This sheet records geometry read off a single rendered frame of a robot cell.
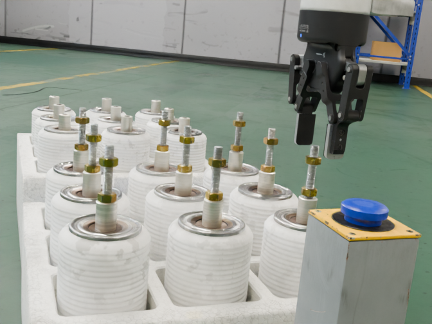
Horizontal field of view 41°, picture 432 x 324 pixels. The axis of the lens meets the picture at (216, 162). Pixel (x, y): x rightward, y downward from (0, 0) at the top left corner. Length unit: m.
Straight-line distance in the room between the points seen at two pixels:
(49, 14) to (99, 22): 0.69
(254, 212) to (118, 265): 0.24
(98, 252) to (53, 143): 0.53
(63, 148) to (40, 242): 0.35
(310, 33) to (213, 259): 0.26
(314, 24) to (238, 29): 6.50
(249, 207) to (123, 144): 0.41
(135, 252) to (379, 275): 0.24
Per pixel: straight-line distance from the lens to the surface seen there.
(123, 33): 7.49
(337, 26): 0.62
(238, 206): 0.77
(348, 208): 0.50
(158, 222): 0.73
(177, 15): 7.28
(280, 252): 0.67
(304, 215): 0.68
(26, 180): 1.07
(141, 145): 1.11
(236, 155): 0.88
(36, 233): 0.81
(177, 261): 0.63
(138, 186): 0.84
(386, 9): 0.66
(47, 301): 0.63
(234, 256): 0.62
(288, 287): 0.68
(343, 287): 0.49
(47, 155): 1.10
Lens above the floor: 0.47
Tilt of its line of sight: 13 degrees down
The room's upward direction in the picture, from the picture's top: 5 degrees clockwise
